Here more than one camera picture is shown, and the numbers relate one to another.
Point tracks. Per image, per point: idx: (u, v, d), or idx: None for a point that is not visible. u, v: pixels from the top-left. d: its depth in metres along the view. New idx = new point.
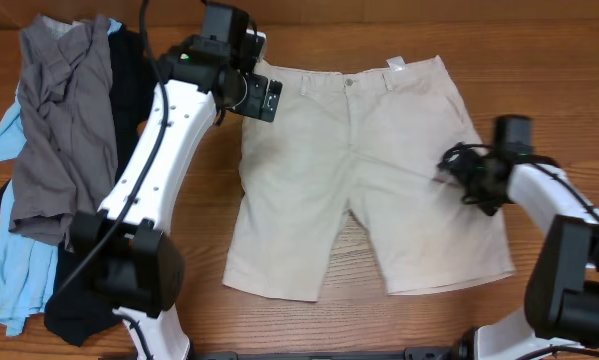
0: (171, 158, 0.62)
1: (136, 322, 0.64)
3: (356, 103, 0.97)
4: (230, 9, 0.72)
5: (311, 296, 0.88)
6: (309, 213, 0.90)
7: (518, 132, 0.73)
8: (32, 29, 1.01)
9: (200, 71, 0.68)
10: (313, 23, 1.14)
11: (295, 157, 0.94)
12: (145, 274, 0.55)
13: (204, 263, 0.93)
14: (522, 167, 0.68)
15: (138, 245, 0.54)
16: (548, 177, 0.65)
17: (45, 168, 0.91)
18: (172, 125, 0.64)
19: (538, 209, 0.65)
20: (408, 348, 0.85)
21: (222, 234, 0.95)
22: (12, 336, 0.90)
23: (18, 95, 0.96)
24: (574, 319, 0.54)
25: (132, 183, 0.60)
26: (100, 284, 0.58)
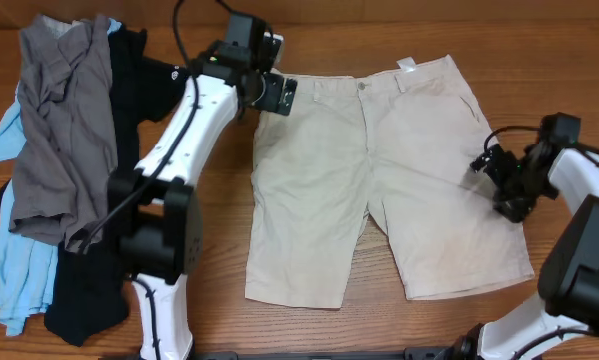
0: (201, 132, 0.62)
1: (151, 292, 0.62)
3: (370, 107, 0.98)
4: (250, 18, 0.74)
5: (333, 302, 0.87)
6: (328, 220, 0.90)
7: (567, 126, 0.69)
8: (32, 29, 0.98)
9: (224, 70, 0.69)
10: (312, 22, 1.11)
11: (312, 164, 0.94)
12: (174, 228, 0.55)
13: (218, 264, 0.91)
14: (567, 153, 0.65)
15: (167, 202, 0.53)
16: (592, 163, 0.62)
17: (44, 168, 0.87)
18: (201, 107, 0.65)
19: (574, 195, 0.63)
20: (408, 348, 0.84)
21: (236, 233, 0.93)
22: (12, 336, 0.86)
23: (18, 95, 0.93)
24: (587, 293, 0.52)
25: (166, 149, 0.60)
26: (125, 244, 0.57)
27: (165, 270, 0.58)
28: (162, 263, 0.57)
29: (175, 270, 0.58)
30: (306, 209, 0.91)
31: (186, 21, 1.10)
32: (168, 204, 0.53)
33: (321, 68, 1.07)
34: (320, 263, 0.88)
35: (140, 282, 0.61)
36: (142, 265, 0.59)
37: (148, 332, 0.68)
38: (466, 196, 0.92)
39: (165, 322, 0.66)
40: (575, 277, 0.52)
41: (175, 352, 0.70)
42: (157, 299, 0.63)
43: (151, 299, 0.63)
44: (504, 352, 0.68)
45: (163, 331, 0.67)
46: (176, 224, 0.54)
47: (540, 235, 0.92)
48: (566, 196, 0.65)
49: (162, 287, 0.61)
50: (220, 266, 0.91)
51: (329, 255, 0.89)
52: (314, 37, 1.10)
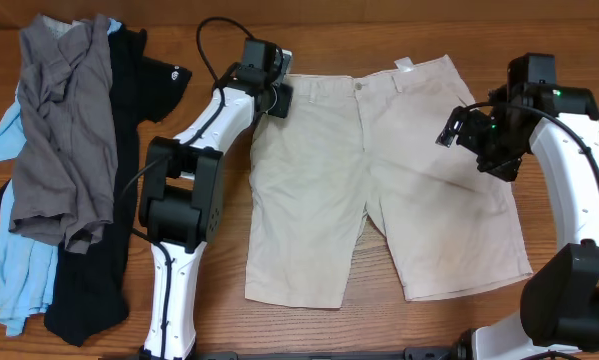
0: (227, 121, 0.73)
1: (170, 262, 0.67)
3: (367, 108, 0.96)
4: (263, 43, 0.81)
5: (333, 301, 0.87)
6: (326, 221, 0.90)
7: (540, 70, 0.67)
8: (32, 28, 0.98)
9: (243, 84, 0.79)
10: (312, 23, 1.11)
11: (309, 164, 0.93)
12: (202, 189, 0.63)
13: (218, 263, 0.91)
14: (548, 125, 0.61)
15: (201, 163, 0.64)
16: (578, 151, 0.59)
17: (45, 168, 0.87)
18: (227, 106, 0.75)
19: (554, 188, 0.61)
20: (408, 348, 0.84)
21: (236, 233, 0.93)
22: (12, 335, 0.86)
23: (17, 95, 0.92)
24: (570, 329, 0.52)
25: (198, 129, 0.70)
26: (157, 205, 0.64)
27: (189, 236, 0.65)
28: (188, 226, 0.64)
29: (197, 235, 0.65)
30: (304, 210, 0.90)
31: (186, 21, 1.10)
32: (201, 166, 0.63)
33: (321, 68, 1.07)
34: (319, 263, 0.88)
35: (161, 249, 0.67)
36: (168, 233, 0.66)
37: (158, 314, 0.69)
38: (464, 197, 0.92)
39: (178, 299, 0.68)
40: (557, 318, 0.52)
41: (181, 338, 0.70)
42: (174, 271, 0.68)
43: (169, 269, 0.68)
44: None
45: (174, 310, 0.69)
46: (205, 185, 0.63)
47: (539, 235, 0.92)
48: (546, 179, 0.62)
49: (180, 256, 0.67)
50: (221, 267, 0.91)
51: (328, 255, 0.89)
52: (314, 37, 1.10)
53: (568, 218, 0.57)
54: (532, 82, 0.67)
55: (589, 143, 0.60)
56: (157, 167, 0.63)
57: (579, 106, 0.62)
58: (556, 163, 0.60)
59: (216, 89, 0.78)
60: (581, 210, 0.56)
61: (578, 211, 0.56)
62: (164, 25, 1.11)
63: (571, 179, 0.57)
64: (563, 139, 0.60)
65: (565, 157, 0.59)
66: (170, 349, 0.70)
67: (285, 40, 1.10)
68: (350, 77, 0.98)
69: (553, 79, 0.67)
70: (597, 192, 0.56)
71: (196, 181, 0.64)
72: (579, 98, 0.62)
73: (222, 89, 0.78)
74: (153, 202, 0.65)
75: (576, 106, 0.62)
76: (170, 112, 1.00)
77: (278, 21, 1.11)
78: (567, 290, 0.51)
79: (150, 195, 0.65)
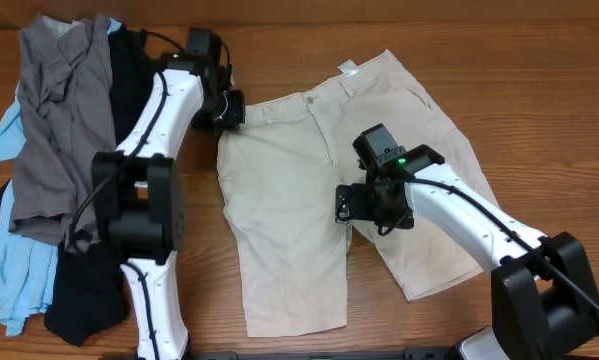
0: (172, 113, 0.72)
1: (143, 277, 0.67)
3: (323, 117, 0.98)
4: (208, 31, 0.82)
5: (337, 318, 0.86)
6: (312, 241, 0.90)
7: (381, 140, 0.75)
8: (32, 28, 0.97)
9: (188, 66, 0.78)
10: (312, 22, 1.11)
11: (285, 186, 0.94)
12: (159, 203, 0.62)
13: (204, 263, 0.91)
14: (415, 186, 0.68)
15: (152, 176, 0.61)
16: (445, 190, 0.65)
17: (44, 168, 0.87)
18: (170, 95, 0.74)
19: (453, 232, 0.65)
20: (408, 348, 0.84)
21: (223, 234, 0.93)
22: (12, 336, 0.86)
23: (17, 95, 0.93)
24: (549, 344, 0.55)
25: (141, 133, 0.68)
26: (115, 224, 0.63)
27: (156, 247, 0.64)
28: (153, 240, 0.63)
29: (165, 246, 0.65)
30: (288, 234, 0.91)
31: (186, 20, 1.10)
32: (152, 178, 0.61)
33: (321, 68, 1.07)
34: (316, 285, 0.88)
35: (132, 268, 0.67)
36: (133, 247, 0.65)
37: (144, 324, 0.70)
38: None
39: (160, 309, 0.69)
40: (537, 345, 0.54)
41: (172, 343, 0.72)
42: (149, 283, 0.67)
43: (144, 285, 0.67)
44: None
45: (159, 319, 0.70)
46: (162, 199, 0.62)
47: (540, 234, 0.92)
48: (441, 227, 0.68)
49: (153, 269, 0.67)
50: (212, 269, 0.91)
51: (320, 269, 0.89)
52: (314, 36, 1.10)
53: (484, 254, 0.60)
54: (378, 155, 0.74)
55: (445, 180, 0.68)
56: (106, 188, 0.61)
57: (425, 162, 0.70)
58: (439, 210, 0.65)
59: (156, 75, 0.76)
60: (483, 235, 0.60)
61: (481, 237, 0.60)
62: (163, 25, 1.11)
63: (463, 219, 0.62)
64: (430, 191, 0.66)
65: (442, 204, 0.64)
66: (165, 352, 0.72)
67: (285, 40, 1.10)
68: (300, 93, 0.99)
69: (394, 143, 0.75)
70: (483, 220, 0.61)
71: (151, 195, 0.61)
72: (421, 156, 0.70)
73: (162, 74, 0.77)
74: (109, 223, 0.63)
75: (423, 164, 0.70)
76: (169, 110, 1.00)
77: (278, 21, 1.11)
78: (522, 316, 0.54)
79: (105, 214, 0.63)
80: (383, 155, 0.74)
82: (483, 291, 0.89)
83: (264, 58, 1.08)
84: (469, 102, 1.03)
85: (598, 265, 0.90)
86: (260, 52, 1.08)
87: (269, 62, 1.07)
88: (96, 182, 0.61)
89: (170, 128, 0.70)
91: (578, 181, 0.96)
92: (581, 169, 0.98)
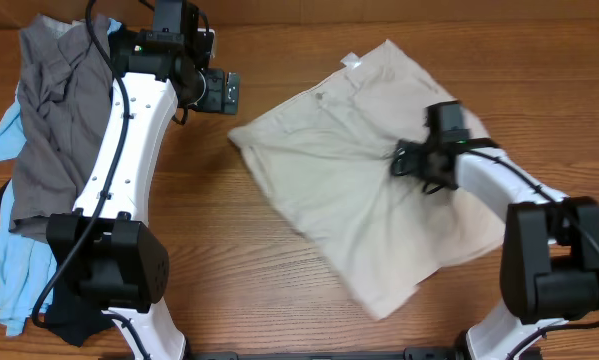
0: (139, 141, 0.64)
1: (128, 321, 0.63)
3: (338, 110, 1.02)
4: (179, 3, 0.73)
5: (407, 291, 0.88)
6: (377, 226, 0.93)
7: (451, 116, 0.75)
8: (32, 29, 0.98)
9: (156, 62, 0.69)
10: (312, 23, 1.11)
11: (333, 179, 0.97)
12: (130, 267, 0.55)
13: (203, 263, 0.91)
14: (466, 159, 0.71)
15: (116, 242, 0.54)
16: (491, 161, 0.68)
17: (45, 168, 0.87)
18: (133, 118, 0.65)
19: (488, 195, 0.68)
20: (408, 348, 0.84)
21: (224, 234, 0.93)
22: (12, 336, 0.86)
23: (18, 95, 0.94)
24: (548, 293, 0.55)
25: (102, 181, 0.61)
26: (85, 286, 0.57)
27: (136, 304, 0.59)
28: (129, 297, 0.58)
29: (143, 301, 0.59)
30: (350, 222, 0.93)
31: None
32: (117, 248, 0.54)
33: (321, 68, 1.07)
34: (379, 264, 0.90)
35: (113, 315, 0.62)
36: (112, 302, 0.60)
37: (136, 349, 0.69)
38: None
39: (149, 339, 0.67)
40: (535, 286, 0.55)
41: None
42: (137, 324, 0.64)
43: (129, 326, 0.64)
44: (499, 355, 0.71)
45: (150, 345, 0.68)
46: (132, 262, 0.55)
47: None
48: (480, 194, 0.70)
49: (137, 315, 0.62)
50: (211, 269, 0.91)
51: (376, 250, 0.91)
52: (314, 37, 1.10)
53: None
54: (446, 133, 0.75)
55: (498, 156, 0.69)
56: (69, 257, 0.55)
57: (484, 145, 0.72)
58: (480, 176, 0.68)
59: (115, 81, 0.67)
60: (512, 189, 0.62)
61: (512, 190, 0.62)
62: None
63: (497, 175, 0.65)
64: (478, 160, 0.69)
65: (484, 170, 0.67)
66: None
67: (285, 40, 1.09)
68: (308, 92, 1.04)
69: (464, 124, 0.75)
70: (517, 178, 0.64)
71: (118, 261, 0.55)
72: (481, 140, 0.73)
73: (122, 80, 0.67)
74: (80, 284, 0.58)
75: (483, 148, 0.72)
76: None
77: (278, 21, 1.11)
78: (526, 251, 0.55)
79: (76, 279, 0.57)
80: (449, 132, 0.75)
82: (483, 291, 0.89)
83: (265, 58, 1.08)
84: (469, 102, 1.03)
85: None
86: (259, 52, 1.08)
87: (269, 62, 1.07)
88: (60, 252, 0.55)
89: (137, 170, 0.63)
91: (578, 182, 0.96)
92: (581, 169, 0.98)
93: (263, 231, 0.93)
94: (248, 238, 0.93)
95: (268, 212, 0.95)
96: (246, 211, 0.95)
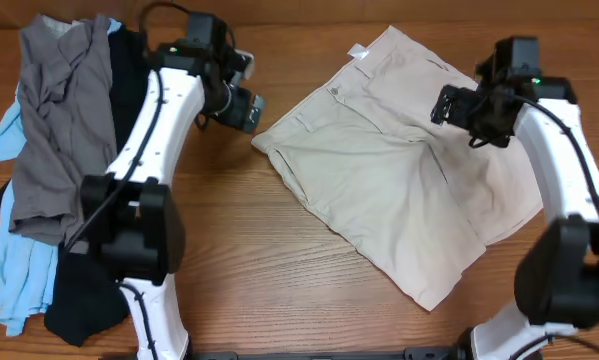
0: (171, 123, 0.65)
1: (140, 295, 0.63)
3: (354, 103, 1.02)
4: (211, 17, 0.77)
5: (449, 284, 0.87)
6: (415, 217, 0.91)
7: (524, 52, 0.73)
8: (32, 28, 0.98)
9: (189, 60, 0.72)
10: (312, 23, 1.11)
11: (364, 172, 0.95)
12: (154, 229, 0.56)
13: (203, 263, 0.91)
14: (532, 115, 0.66)
15: (144, 204, 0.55)
16: (560, 131, 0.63)
17: (44, 169, 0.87)
18: (166, 101, 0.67)
19: (540, 166, 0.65)
20: (408, 348, 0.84)
21: (225, 234, 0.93)
22: (12, 336, 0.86)
23: (18, 95, 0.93)
24: (564, 307, 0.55)
25: (135, 150, 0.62)
26: (107, 250, 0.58)
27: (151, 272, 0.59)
28: (147, 265, 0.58)
29: (161, 271, 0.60)
30: (388, 216, 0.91)
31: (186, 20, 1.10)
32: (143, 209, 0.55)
33: (321, 68, 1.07)
34: (418, 256, 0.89)
35: (127, 286, 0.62)
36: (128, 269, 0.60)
37: (142, 335, 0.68)
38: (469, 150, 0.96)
39: (156, 321, 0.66)
40: (551, 297, 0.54)
41: (172, 351, 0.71)
42: (147, 302, 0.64)
43: (141, 302, 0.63)
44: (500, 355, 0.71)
45: (158, 330, 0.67)
46: (156, 226, 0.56)
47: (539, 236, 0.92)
48: (531, 158, 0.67)
49: (150, 289, 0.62)
50: (211, 269, 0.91)
51: (412, 242, 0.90)
52: (314, 36, 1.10)
53: (555, 194, 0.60)
54: (515, 67, 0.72)
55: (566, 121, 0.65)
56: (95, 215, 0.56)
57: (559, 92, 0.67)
58: (539, 139, 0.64)
59: (151, 73, 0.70)
60: (566, 183, 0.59)
61: (564, 185, 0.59)
62: (164, 25, 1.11)
63: (555, 154, 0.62)
64: (544, 122, 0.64)
65: (547, 136, 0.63)
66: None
67: (285, 40, 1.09)
68: (322, 88, 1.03)
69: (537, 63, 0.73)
70: (580, 166, 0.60)
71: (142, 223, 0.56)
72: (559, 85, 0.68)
73: (158, 73, 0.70)
74: (102, 247, 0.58)
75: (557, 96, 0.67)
76: None
77: (278, 21, 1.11)
78: (556, 267, 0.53)
79: (98, 240, 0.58)
80: (518, 68, 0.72)
82: (482, 291, 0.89)
83: (264, 58, 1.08)
84: None
85: None
86: (259, 52, 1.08)
87: (270, 62, 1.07)
88: (88, 209, 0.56)
89: (166, 144, 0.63)
91: None
92: None
93: (263, 231, 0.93)
94: (248, 238, 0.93)
95: (268, 211, 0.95)
96: (248, 212, 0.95)
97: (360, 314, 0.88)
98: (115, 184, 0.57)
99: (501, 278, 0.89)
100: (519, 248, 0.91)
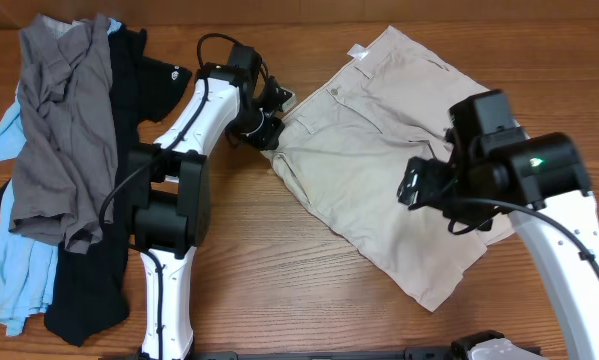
0: (211, 118, 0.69)
1: (161, 268, 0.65)
3: (354, 104, 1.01)
4: (252, 49, 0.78)
5: (451, 286, 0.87)
6: (416, 218, 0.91)
7: (494, 114, 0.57)
8: (32, 29, 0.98)
9: (227, 77, 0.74)
10: (312, 23, 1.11)
11: (366, 173, 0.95)
12: (190, 194, 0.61)
13: (205, 263, 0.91)
14: (538, 222, 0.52)
15: (186, 169, 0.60)
16: (578, 257, 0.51)
17: (44, 168, 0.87)
18: (210, 100, 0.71)
19: (551, 291, 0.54)
20: (408, 348, 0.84)
21: (226, 233, 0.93)
22: (12, 335, 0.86)
23: (18, 95, 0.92)
24: None
25: (179, 130, 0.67)
26: (142, 214, 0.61)
27: (177, 242, 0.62)
28: (175, 233, 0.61)
29: (188, 242, 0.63)
30: (390, 217, 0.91)
31: (186, 21, 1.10)
32: (185, 172, 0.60)
33: (321, 68, 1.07)
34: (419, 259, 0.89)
35: (150, 257, 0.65)
36: (154, 240, 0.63)
37: (153, 318, 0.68)
38: None
39: (172, 304, 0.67)
40: None
41: (178, 341, 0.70)
42: (165, 276, 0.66)
43: (160, 275, 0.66)
44: None
45: (169, 313, 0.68)
46: (192, 192, 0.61)
47: None
48: (541, 274, 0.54)
49: (171, 262, 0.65)
50: (212, 269, 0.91)
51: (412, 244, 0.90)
52: (315, 36, 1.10)
53: (580, 347, 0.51)
54: (490, 134, 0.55)
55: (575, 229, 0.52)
56: (139, 175, 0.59)
57: (560, 163, 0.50)
58: (554, 269, 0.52)
59: (200, 80, 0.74)
60: None
61: (595, 349, 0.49)
62: (164, 25, 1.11)
63: (578, 296, 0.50)
64: (557, 241, 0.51)
65: (562, 264, 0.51)
66: (168, 351, 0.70)
67: (286, 40, 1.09)
68: (322, 89, 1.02)
69: (510, 120, 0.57)
70: None
71: (180, 186, 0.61)
72: (561, 148, 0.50)
73: (206, 80, 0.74)
74: (137, 210, 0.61)
75: (562, 173, 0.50)
76: (171, 112, 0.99)
77: (278, 21, 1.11)
78: None
79: (134, 202, 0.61)
80: (494, 133, 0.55)
82: (484, 291, 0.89)
83: (265, 58, 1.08)
84: None
85: None
86: (260, 52, 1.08)
87: (271, 62, 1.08)
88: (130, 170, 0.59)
89: (207, 128, 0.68)
91: None
92: None
93: (263, 231, 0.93)
94: (249, 238, 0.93)
95: (267, 211, 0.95)
96: (244, 212, 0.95)
97: (361, 314, 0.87)
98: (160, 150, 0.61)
99: (501, 278, 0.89)
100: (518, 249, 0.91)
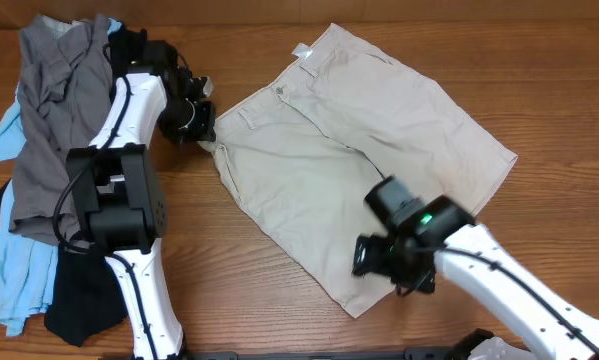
0: (139, 109, 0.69)
1: (131, 268, 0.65)
3: (298, 103, 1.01)
4: (163, 42, 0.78)
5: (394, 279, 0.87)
6: (351, 222, 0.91)
7: (394, 190, 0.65)
8: (33, 28, 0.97)
9: (146, 70, 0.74)
10: (312, 23, 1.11)
11: (304, 173, 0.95)
12: (139, 186, 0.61)
13: (194, 263, 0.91)
14: (444, 255, 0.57)
15: (128, 164, 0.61)
16: (487, 266, 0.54)
17: (45, 168, 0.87)
18: (134, 94, 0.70)
19: (491, 309, 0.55)
20: (408, 348, 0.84)
21: (222, 234, 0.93)
22: (12, 336, 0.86)
23: (17, 95, 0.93)
24: None
25: (111, 128, 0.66)
26: (96, 217, 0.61)
27: (140, 237, 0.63)
28: (135, 227, 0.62)
29: (150, 234, 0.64)
30: (326, 218, 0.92)
31: (186, 21, 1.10)
32: (127, 167, 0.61)
33: None
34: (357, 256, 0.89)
35: (117, 259, 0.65)
36: (116, 241, 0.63)
37: (137, 319, 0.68)
38: (416, 145, 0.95)
39: (152, 301, 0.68)
40: None
41: (168, 337, 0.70)
42: (138, 275, 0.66)
43: (132, 275, 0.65)
44: None
45: (152, 312, 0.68)
46: (140, 185, 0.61)
47: (540, 236, 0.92)
48: (477, 299, 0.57)
49: (140, 259, 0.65)
50: (211, 269, 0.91)
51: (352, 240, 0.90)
52: (314, 36, 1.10)
53: (534, 344, 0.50)
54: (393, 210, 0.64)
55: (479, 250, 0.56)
56: (80, 179, 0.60)
57: (451, 220, 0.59)
58: (478, 288, 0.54)
59: (120, 78, 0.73)
60: (541, 330, 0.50)
61: (540, 335, 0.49)
62: (163, 25, 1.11)
63: (503, 297, 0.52)
64: (467, 264, 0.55)
65: (479, 279, 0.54)
66: (161, 348, 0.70)
67: (286, 40, 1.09)
68: (266, 88, 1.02)
69: (407, 189, 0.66)
70: (535, 301, 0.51)
71: (127, 183, 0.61)
72: (446, 210, 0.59)
73: (126, 77, 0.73)
74: (91, 215, 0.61)
75: (453, 224, 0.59)
76: None
77: (278, 21, 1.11)
78: None
79: (86, 209, 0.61)
80: (398, 208, 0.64)
82: None
83: (264, 58, 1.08)
84: (470, 101, 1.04)
85: None
86: (259, 52, 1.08)
87: (270, 62, 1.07)
88: (71, 176, 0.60)
89: (138, 119, 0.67)
91: (579, 182, 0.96)
92: (581, 169, 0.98)
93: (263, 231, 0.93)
94: (248, 238, 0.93)
95: None
96: (240, 211, 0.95)
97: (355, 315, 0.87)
98: (96, 151, 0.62)
99: None
100: (516, 248, 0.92)
